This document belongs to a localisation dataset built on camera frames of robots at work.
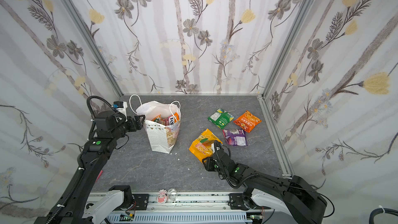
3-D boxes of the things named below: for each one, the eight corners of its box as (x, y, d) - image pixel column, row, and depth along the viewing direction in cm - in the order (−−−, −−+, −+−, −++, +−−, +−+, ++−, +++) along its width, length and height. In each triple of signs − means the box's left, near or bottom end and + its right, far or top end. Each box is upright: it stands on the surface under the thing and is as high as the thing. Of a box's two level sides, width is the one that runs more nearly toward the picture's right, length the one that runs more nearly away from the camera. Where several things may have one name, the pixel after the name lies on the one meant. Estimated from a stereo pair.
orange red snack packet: (248, 133, 101) (249, 131, 98) (234, 122, 107) (235, 119, 104) (259, 122, 107) (261, 120, 104) (246, 112, 112) (247, 109, 110)
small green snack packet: (208, 119, 108) (208, 116, 106) (219, 109, 115) (219, 106, 112) (222, 130, 103) (223, 127, 100) (233, 118, 109) (234, 115, 106)
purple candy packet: (224, 146, 95) (224, 143, 93) (222, 131, 102) (223, 128, 99) (246, 146, 95) (247, 144, 93) (243, 131, 102) (244, 128, 100)
